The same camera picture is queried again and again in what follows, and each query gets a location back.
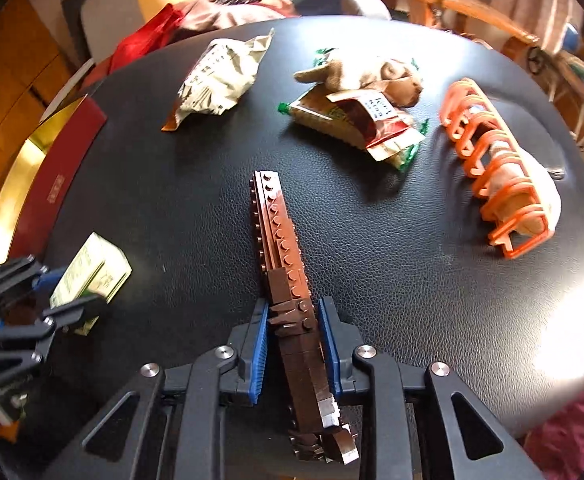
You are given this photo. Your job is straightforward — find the pink jacket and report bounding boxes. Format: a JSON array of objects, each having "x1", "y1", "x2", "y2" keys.
[{"x1": 524, "y1": 391, "x2": 584, "y2": 479}]

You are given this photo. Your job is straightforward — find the orange plastic rack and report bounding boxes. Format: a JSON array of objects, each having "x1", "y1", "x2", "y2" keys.
[{"x1": 439, "y1": 78, "x2": 562, "y2": 259}]

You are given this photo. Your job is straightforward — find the red chocolate wrapper packet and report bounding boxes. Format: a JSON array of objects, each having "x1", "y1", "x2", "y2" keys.
[{"x1": 327, "y1": 89, "x2": 425, "y2": 162}]

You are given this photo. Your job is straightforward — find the red bag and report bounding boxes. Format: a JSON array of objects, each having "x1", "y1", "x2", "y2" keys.
[{"x1": 80, "y1": 3, "x2": 185, "y2": 90}]

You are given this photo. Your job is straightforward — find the green white carton box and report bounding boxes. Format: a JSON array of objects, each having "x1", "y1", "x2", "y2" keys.
[{"x1": 49, "y1": 232, "x2": 132, "y2": 308}]

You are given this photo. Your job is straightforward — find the beige sock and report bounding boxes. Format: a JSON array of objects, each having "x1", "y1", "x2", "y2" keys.
[{"x1": 294, "y1": 56, "x2": 423, "y2": 107}]

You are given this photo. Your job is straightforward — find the pink cloth on chair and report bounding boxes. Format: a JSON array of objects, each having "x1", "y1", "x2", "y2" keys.
[{"x1": 176, "y1": 0, "x2": 299, "y2": 32}]

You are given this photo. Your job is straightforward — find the brown brick-built stick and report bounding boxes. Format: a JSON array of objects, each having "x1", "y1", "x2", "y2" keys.
[{"x1": 251, "y1": 170, "x2": 359, "y2": 465}]

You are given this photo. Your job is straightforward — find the wooden table background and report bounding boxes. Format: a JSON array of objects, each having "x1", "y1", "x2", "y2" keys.
[{"x1": 382, "y1": 0, "x2": 540, "y2": 60}]

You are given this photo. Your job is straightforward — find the silver orange snack bag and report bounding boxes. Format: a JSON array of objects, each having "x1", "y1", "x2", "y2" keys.
[{"x1": 162, "y1": 28, "x2": 275, "y2": 132}]

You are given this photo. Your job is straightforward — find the white sock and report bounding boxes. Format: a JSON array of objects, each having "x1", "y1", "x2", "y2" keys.
[{"x1": 463, "y1": 105, "x2": 560, "y2": 246}]

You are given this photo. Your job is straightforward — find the green cracker packet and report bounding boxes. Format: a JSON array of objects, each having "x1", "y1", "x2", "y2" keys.
[
  {"x1": 278, "y1": 84, "x2": 427, "y2": 170},
  {"x1": 313, "y1": 48, "x2": 333, "y2": 67}
]

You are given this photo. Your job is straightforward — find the red gold gift box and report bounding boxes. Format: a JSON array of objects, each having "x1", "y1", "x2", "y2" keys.
[{"x1": 0, "y1": 96, "x2": 106, "y2": 263}]

